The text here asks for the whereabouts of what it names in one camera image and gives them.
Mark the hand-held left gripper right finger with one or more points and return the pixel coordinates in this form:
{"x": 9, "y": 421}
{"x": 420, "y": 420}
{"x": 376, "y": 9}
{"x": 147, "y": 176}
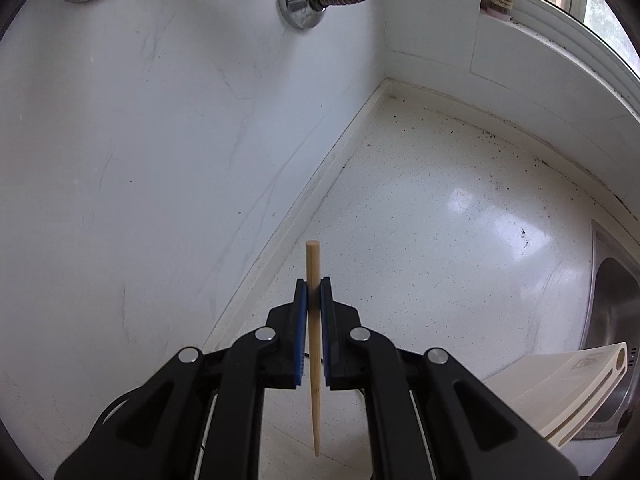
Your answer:
{"x": 325, "y": 335}

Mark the light bamboo chopstick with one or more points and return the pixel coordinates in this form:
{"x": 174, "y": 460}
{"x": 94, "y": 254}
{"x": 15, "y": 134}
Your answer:
{"x": 316, "y": 410}

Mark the stainless steel double sink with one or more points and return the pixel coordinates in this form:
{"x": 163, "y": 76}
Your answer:
{"x": 615, "y": 300}

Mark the white framed window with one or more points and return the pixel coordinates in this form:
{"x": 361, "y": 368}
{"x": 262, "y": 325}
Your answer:
{"x": 550, "y": 25}

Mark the cream plastic utensil holder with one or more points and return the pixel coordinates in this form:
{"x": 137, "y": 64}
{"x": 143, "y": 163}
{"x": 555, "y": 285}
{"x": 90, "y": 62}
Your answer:
{"x": 550, "y": 390}

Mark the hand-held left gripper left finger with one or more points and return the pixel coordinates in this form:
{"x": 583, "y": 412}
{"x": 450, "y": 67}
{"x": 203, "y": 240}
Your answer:
{"x": 300, "y": 335}

